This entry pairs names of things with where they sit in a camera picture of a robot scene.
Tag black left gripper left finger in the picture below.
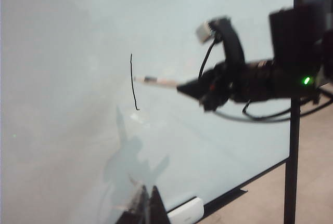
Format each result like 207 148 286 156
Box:
113 185 151 224

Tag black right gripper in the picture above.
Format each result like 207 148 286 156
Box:
176 62 251 112

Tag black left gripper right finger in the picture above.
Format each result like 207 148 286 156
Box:
150 185 171 224

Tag white whiteboard eraser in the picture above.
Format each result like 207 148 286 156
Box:
167 196 204 224

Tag black whiteboard ledge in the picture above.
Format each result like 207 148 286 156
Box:
166 155 291 221

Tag large white glass whiteboard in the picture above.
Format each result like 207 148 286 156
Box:
0 0 296 224

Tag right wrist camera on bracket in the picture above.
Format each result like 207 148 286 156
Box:
195 16 246 67

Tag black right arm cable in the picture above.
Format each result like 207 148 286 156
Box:
198 39 333 124

